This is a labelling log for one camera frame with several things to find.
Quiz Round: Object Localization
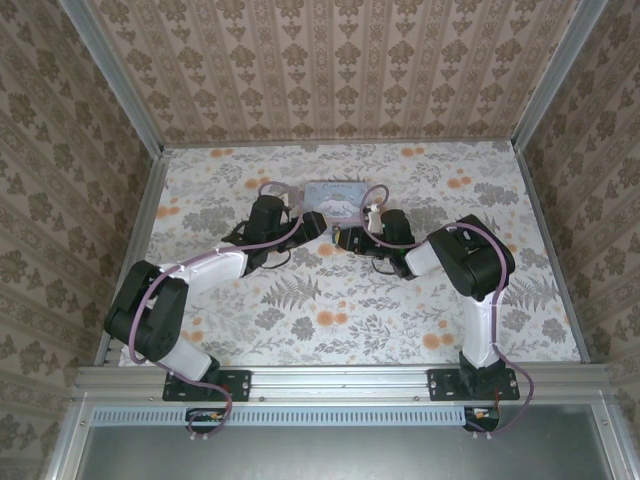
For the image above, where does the aluminium table back rail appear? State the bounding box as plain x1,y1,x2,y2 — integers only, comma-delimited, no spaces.
162,139,516,150

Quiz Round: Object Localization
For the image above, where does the small electronics board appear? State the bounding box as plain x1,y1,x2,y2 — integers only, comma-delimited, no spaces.
463,405,501,432
185,407,227,435

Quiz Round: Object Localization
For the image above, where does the aluminium table side rail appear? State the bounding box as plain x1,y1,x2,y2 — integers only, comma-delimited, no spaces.
513,142,591,362
94,147,171,366

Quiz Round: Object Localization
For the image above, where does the grey metal sheet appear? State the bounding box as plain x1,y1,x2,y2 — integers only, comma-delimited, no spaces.
74,404,621,480

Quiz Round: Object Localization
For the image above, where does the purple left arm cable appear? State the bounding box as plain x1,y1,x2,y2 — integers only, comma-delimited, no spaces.
128,180,307,444

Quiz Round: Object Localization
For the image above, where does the grey slotted cable duct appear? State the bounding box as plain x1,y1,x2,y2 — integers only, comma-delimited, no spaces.
92,405,501,428

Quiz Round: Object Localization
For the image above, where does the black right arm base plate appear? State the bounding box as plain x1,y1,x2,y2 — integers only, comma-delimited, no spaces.
427,368,520,403

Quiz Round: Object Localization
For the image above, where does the aluminium corner post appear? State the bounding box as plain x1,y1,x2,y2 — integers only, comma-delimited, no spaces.
63,0,167,152
511,0,610,152

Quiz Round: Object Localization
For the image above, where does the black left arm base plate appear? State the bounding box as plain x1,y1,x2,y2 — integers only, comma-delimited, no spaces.
162,368,253,403

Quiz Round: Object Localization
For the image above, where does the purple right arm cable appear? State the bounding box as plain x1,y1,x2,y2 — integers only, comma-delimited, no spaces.
360,184,535,442

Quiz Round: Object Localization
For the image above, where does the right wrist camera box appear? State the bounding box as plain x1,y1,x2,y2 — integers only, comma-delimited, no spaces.
362,202,384,233

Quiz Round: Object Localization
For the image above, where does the blue cartoon tin box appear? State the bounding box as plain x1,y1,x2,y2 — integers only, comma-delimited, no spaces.
302,179,372,225

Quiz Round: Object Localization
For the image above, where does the aluminium front mounting rail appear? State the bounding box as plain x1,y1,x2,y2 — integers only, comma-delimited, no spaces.
74,364,614,404

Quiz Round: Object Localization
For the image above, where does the floral tablecloth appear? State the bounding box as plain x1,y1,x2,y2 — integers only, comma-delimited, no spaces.
105,142,585,366

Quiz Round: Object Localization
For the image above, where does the aluminium lower frame bar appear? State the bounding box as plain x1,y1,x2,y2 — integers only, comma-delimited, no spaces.
591,397,640,480
45,397,92,480

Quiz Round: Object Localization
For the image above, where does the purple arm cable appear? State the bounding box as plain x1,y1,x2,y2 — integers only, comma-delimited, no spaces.
360,184,535,442
128,180,307,444

